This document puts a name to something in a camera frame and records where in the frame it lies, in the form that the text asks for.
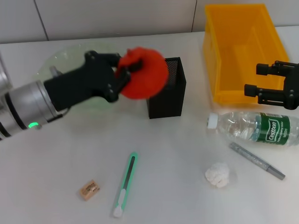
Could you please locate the red-orange knitted orange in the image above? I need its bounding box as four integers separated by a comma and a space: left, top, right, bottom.
115, 46, 170, 100

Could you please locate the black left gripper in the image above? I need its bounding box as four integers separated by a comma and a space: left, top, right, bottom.
43, 50, 143, 112

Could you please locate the silver left wrist knob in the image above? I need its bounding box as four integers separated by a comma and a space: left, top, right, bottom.
50, 66, 63, 78

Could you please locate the tan eraser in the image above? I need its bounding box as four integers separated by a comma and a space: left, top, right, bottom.
76, 179, 101, 201

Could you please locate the white paper ball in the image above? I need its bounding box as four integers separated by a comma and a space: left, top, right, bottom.
205, 161, 230, 189

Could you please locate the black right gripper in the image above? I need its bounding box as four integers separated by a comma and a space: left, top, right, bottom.
243, 60, 299, 110

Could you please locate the black mesh pen holder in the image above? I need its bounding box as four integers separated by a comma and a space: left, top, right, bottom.
146, 56, 187, 119

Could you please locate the grey glitter pen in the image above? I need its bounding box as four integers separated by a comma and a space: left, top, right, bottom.
229, 142, 286, 181

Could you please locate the green utility knife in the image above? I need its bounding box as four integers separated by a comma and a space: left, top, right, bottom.
110, 151, 139, 219

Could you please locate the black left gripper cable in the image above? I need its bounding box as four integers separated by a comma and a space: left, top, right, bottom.
46, 108, 70, 123

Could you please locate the yellow plastic bin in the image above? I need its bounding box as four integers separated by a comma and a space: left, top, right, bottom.
202, 3, 290, 106

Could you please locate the green glass fruit plate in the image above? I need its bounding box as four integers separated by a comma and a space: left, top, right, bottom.
35, 43, 128, 115

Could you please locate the clear water bottle green label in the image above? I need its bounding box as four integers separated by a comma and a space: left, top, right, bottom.
206, 111, 299, 148

